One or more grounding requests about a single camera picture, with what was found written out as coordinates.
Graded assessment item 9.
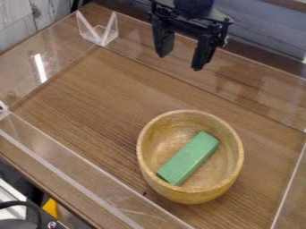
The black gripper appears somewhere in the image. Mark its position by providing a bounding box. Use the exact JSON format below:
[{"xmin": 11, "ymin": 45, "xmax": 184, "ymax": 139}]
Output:
[{"xmin": 150, "ymin": 0, "xmax": 232, "ymax": 71}]

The green rectangular block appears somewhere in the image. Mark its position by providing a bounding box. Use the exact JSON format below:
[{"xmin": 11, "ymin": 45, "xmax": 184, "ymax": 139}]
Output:
[{"xmin": 155, "ymin": 131, "xmax": 220, "ymax": 186}]

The brown wooden bowl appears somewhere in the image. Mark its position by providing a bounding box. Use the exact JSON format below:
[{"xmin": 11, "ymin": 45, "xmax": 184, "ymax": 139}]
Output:
[{"xmin": 136, "ymin": 110, "xmax": 244, "ymax": 205}]

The black machine base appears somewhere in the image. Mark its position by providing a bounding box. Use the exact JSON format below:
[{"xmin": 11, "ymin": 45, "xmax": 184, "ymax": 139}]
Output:
[{"xmin": 0, "ymin": 159, "xmax": 91, "ymax": 229}]

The yellow label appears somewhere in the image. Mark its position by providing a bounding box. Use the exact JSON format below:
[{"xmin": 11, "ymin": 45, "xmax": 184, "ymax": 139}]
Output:
[{"xmin": 41, "ymin": 199, "xmax": 59, "ymax": 218}]

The clear acrylic front wall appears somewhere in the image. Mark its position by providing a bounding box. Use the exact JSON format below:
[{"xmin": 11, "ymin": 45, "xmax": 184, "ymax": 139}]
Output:
[{"xmin": 0, "ymin": 111, "xmax": 192, "ymax": 229}]

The black cable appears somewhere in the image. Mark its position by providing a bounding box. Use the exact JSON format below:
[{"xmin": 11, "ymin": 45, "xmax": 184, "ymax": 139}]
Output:
[{"xmin": 0, "ymin": 200, "xmax": 43, "ymax": 229}]

